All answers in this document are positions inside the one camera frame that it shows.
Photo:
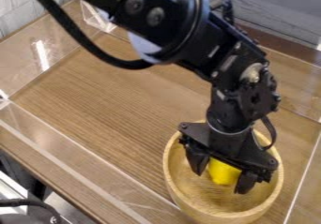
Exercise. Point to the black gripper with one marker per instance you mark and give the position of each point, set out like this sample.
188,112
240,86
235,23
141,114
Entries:
236,148

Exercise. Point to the yellow lemon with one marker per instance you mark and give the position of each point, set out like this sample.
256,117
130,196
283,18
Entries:
223,173

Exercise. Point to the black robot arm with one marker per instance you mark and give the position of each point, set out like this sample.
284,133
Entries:
193,34

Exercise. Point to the brown wooden bowl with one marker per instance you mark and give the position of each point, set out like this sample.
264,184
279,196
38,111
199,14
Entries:
212,203

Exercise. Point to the black base with screw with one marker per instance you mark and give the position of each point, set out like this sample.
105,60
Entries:
58,215

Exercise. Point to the clear acrylic enclosure wall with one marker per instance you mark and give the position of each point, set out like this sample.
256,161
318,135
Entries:
88,126

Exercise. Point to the clear acrylic corner bracket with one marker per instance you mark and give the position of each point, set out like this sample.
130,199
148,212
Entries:
94,17

